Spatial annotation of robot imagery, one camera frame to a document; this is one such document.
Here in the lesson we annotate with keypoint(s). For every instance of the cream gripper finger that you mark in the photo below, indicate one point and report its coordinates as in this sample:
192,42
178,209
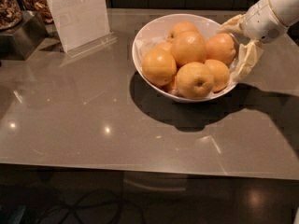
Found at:
233,25
248,57

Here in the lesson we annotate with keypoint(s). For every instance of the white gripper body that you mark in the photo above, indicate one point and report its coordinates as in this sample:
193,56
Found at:
261,22

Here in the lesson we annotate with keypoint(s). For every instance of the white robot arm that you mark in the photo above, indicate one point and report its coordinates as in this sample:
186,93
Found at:
287,11

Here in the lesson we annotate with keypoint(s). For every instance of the partly hidden left orange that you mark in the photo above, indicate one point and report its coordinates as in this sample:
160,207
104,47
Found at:
165,46

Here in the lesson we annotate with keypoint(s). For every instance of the white ceramic bowl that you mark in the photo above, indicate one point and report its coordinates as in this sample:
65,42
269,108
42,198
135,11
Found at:
161,26

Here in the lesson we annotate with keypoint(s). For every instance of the white sign in acrylic stand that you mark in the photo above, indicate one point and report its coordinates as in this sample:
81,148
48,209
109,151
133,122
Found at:
82,25

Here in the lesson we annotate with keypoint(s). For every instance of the dish of dried snacks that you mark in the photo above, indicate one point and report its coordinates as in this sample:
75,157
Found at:
41,6

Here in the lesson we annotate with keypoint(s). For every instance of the metal box stand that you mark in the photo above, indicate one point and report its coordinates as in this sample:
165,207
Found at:
20,41

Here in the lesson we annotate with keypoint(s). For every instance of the glass jar of nuts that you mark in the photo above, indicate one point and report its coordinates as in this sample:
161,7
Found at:
10,14

